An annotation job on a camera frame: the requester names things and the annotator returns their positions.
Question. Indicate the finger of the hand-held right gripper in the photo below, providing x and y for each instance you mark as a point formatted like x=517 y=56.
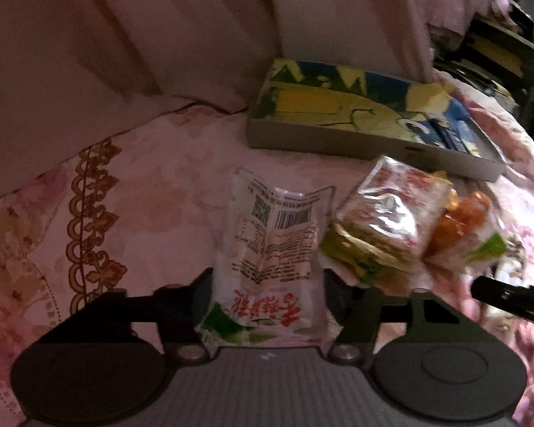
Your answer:
x=507 y=298

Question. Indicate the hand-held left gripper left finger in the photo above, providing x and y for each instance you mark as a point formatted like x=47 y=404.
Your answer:
x=203 y=291

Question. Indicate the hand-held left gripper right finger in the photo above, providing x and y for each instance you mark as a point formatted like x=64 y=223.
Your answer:
x=331 y=291

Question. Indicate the green yellow snack packet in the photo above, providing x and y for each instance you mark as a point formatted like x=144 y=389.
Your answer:
x=360 y=258

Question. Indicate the white barcode snack packet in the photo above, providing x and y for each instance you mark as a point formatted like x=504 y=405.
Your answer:
x=271 y=249

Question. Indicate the orange chicken snack packet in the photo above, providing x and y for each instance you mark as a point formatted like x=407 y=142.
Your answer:
x=458 y=227

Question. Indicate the red print clear snack packet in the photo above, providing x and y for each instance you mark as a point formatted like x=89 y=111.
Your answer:
x=391 y=204

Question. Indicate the cartoon print cardboard box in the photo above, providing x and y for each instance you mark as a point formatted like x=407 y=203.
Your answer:
x=338 y=98

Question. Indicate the pink floral bed sheet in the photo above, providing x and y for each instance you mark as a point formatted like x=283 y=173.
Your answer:
x=160 y=187

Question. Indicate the dark shelf unit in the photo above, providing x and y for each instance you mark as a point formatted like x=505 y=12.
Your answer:
x=507 y=53

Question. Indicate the pink curtain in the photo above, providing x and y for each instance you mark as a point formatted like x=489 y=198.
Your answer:
x=115 y=53

